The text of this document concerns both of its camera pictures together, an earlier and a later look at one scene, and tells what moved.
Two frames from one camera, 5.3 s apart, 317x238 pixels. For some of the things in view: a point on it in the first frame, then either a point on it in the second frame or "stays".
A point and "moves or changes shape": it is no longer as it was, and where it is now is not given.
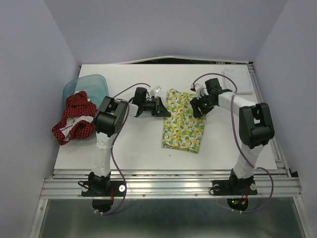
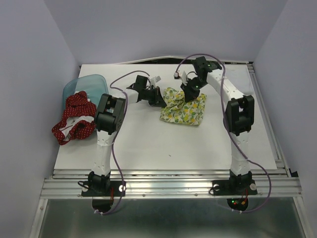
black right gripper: [194, 103] -> [188, 95]
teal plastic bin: [94, 85] stays
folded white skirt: [242, 79] stays
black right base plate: [234, 188] stays
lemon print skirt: [182, 130] moves or changes shape
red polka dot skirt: [77, 121] stays
